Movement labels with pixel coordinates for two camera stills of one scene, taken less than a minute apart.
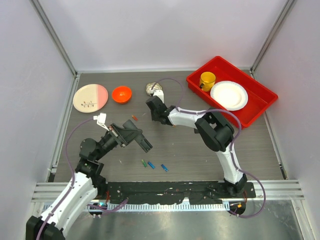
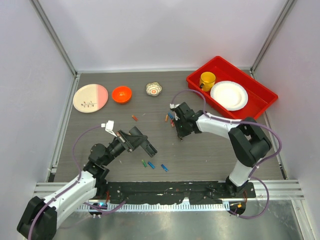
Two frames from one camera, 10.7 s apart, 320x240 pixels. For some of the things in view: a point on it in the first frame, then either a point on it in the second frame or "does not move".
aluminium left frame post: (54, 34) does not move
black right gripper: (153, 117) -> (181, 133)
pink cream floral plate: (90, 98) does not move
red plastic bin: (225, 86) does not move
